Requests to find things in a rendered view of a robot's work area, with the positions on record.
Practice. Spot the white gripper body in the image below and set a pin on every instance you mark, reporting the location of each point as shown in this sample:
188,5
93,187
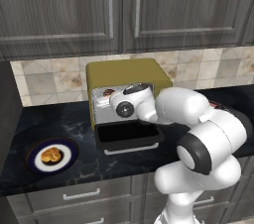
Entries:
103,102

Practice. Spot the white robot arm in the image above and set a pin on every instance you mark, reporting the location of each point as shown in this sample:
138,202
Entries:
211,135

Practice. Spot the olive toaster oven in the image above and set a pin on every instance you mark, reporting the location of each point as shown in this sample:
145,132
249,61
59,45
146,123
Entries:
125,72

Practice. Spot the black toaster oven door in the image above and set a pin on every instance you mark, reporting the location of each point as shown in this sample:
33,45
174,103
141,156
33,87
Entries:
129,134

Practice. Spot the golden brown bread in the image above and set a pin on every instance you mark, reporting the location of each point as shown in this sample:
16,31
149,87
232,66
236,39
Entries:
51,155

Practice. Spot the grey wooden cupboard door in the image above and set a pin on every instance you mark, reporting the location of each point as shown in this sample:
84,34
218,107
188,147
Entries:
250,6
188,3
56,6

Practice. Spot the red steak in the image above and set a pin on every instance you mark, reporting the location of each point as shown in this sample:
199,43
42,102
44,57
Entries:
215,105

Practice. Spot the blue and white plate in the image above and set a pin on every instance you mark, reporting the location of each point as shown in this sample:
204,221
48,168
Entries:
33,162

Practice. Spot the dark grey tall cabinet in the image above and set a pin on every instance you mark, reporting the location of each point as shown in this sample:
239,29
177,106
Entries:
8,119

